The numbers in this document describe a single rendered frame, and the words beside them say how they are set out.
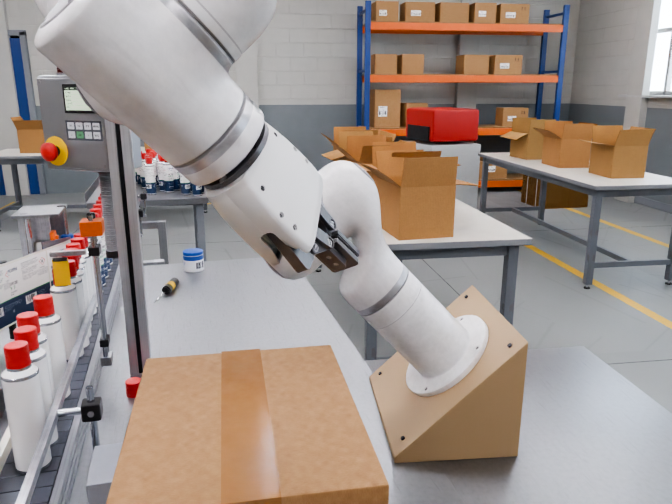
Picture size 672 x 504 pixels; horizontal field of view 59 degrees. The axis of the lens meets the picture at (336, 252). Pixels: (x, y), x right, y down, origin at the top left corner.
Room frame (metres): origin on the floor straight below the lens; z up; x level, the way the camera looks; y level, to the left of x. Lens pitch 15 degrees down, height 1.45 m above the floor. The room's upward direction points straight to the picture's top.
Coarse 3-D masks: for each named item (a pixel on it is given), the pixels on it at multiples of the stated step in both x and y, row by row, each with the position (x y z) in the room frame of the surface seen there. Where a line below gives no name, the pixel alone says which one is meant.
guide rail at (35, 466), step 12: (96, 300) 1.35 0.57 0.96; (84, 324) 1.20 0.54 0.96; (84, 336) 1.14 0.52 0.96; (72, 360) 1.02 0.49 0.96; (72, 372) 0.99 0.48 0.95; (60, 384) 0.93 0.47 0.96; (60, 396) 0.89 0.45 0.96; (60, 408) 0.86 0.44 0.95; (48, 420) 0.81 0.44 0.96; (48, 432) 0.78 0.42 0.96; (48, 444) 0.76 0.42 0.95; (36, 456) 0.72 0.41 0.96; (36, 468) 0.69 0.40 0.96; (24, 480) 0.67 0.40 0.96; (36, 480) 0.68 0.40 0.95; (24, 492) 0.64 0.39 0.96
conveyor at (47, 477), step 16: (112, 272) 1.83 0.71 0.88; (96, 320) 1.42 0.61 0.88; (96, 336) 1.32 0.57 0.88; (80, 368) 1.15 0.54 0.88; (80, 384) 1.08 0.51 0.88; (64, 432) 0.91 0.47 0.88; (64, 448) 0.89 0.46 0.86; (0, 480) 0.78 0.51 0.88; (16, 480) 0.78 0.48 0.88; (48, 480) 0.78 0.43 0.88; (0, 496) 0.74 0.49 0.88; (16, 496) 0.74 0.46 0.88; (32, 496) 0.74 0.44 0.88; (48, 496) 0.74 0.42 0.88
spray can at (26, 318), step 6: (24, 312) 0.95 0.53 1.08; (30, 312) 0.95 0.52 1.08; (36, 312) 0.95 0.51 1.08; (18, 318) 0.93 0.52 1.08; (24, 318) 0.93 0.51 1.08; (30, 318) 0.93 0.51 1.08; (36, 318) 0.94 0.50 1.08; (18, 324) 0.93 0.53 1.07; (24, 324) 0.92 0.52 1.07; (30, 324) 0.93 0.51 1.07; (36, 324) 0.94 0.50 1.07; (42, 336) 0.94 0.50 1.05; (42, 342) 0.93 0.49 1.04; (48, 348) 0.95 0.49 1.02; (48, 354) 0.94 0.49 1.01; (48, 360) 0.94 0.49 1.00; (48, 366) 0.94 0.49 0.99; (54, 390) 0.95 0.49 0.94; (54, 396) 0.94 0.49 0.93
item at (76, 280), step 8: (72, 264) 1.25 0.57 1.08; (72, 272) 1.25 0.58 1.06; (72, 280) 1.24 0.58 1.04; (80, 280) 1.26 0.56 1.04; (80, 288) 1.25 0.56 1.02; (80, 296) 1.25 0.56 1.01; (80, 304) 1.25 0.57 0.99; (80, 312) 1.25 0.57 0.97; (80, 320) 1.24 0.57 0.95; (88, 336) 1.27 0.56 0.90; (88, 344) 1.26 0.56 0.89
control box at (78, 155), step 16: (48, 80) 1.25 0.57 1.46; (64, 80) 1.23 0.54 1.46; (48, 96) 1.25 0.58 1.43; (48, 112) 1.25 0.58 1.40; (64, 112) 1.23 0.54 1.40; (48, 128) 1.25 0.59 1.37; (64, 128) 1.24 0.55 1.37; (64, 144) 1.24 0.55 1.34; (80, 144) 1.22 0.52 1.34; (96, 144) 1.21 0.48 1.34; (64, 160) 1.24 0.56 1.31; (80, 160) 1.23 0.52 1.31; (96, 160) 1.21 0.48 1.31
